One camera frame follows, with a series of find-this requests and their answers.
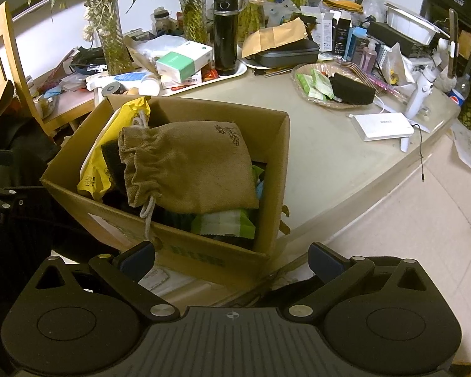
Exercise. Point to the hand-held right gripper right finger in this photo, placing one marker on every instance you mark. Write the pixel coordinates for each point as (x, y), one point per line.
(324, 261)

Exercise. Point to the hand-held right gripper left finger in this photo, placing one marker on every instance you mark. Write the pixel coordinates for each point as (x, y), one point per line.
(139, 261)

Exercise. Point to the brown cardboard box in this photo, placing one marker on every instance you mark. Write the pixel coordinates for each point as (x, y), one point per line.
(102, 204)

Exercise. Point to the green wet wipes pack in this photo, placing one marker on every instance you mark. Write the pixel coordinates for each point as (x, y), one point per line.
(223, 224)

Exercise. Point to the yellow wet wipes pack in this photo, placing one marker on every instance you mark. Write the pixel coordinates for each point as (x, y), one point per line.
(98, 169)

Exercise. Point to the dark cloth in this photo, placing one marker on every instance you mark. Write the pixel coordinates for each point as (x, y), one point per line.
(31, 157)

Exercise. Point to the white power bank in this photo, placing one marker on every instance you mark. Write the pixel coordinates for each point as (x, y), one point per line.
(382, 125)

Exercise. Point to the wooden chair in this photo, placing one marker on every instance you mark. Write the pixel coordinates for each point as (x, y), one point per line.
(8, 66)

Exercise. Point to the green wipes packet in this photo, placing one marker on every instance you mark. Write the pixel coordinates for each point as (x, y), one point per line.
(304, 83)
(316, 95)
(322, 81)

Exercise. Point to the black cylindrical jar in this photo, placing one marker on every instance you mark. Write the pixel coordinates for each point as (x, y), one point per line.
(115, 88)

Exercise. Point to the black felt pouch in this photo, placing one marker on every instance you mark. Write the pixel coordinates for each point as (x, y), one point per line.
(353, 90)

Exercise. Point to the white jar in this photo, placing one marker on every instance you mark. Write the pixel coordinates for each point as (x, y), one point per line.
(151, 85)

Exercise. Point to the white lotion bottle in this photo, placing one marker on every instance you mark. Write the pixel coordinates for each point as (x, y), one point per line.
(129, 78)

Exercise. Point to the red packet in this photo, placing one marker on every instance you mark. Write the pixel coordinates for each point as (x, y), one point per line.
(188, 80)

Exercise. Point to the brown chopsticks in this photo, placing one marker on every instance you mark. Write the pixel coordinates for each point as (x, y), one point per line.
(276, 71)

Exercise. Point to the white handheld gimbal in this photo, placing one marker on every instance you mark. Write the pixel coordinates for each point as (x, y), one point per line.
(420, 90)

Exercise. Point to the green white tissue box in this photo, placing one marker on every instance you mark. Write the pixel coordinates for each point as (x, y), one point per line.
(184, 63)

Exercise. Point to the glass vase with pebbles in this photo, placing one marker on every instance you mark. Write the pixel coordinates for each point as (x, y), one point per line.
(115, 39)

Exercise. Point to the white tray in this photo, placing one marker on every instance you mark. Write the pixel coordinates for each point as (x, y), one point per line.
(235, 71)

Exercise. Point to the pink soap bottle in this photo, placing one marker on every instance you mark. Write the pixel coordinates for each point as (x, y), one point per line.
(369, 57)

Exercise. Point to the crumpled white paper bag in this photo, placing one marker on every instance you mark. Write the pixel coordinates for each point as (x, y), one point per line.
(396, 65)

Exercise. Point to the black hard case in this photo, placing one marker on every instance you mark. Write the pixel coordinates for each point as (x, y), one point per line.
(286, 53)

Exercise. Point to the dried white flowers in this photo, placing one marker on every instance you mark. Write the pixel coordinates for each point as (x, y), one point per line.
(92, 19)

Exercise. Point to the white plastic bag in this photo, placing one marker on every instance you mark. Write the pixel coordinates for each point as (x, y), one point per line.
(161, 47)

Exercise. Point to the cola bottle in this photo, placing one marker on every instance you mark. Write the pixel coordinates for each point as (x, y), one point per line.
(459, 92)

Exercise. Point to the blue carton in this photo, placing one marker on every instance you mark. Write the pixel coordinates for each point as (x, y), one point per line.
(355, 45)

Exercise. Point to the black carton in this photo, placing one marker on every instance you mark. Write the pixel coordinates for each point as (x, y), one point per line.
(339, 39)

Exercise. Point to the white carton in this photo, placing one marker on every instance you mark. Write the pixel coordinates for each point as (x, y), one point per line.
(324, 33)

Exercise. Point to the brown paper envelope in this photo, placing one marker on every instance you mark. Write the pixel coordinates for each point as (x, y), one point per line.
(274, 35)

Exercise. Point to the black flat box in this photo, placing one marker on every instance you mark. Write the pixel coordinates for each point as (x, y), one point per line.
(392, 37)

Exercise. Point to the black thermos bottle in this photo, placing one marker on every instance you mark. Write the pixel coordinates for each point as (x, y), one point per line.
(224, 35)

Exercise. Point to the white handheld fan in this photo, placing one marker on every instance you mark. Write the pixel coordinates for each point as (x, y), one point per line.
(447, 47)

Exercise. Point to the tall glass vase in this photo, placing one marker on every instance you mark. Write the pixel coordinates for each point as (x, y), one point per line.
(194, 19)

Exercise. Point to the narrow glass vase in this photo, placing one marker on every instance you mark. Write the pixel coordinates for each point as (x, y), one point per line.
(251, 19)

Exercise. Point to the white plastic basin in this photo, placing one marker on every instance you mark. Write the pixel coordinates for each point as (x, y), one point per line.
(410, 23)

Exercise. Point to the orange cloth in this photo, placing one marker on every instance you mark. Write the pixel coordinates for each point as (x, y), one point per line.
(341, 4)

